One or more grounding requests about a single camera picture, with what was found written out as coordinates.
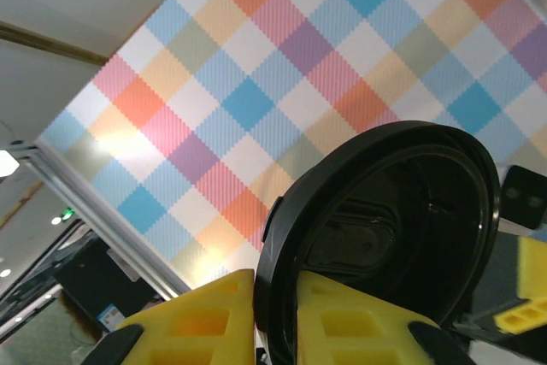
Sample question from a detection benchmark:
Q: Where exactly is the white ceiling light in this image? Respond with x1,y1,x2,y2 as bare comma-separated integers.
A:
0,149,21,179

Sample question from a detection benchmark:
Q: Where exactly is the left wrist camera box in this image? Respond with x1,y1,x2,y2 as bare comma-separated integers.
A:
497,162,547,230

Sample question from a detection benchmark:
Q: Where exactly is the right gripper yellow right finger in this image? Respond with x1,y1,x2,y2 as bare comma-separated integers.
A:
297,270,476,365

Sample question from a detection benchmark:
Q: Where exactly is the aluminium frame post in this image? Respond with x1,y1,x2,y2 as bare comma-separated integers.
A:
36,141,194,298

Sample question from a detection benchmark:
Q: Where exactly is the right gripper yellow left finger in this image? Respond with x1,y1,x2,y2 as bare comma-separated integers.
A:
84,268,257,365

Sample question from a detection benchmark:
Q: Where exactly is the dark monitor screen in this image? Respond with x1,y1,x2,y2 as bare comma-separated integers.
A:
52,238,160,333

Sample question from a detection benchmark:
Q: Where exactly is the black plastic cup lid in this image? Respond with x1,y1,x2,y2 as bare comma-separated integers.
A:
251,120,502,365

